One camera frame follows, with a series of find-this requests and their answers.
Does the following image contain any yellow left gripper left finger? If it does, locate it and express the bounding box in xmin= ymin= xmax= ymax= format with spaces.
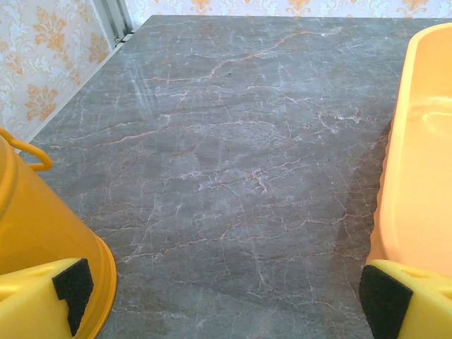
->
xmin=0 ymin=257 xmax=95 ymax=339

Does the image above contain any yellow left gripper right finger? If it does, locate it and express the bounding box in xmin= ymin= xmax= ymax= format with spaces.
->
xmin=359 ymin=259 xmax=452 ymax=339

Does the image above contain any yellow metal pen cup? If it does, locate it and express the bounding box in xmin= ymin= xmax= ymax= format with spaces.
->
xmin=0 ymin=126 xmax=118 ymax=339

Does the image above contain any orange plastic bin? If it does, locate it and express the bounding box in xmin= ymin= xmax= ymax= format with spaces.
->
xmin=365 ymin=21 xmax=452 ymax=277

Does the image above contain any aluminium frame post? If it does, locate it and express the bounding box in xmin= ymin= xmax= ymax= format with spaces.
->
xmin=90 ymin=0 xmax=134 ymax=49

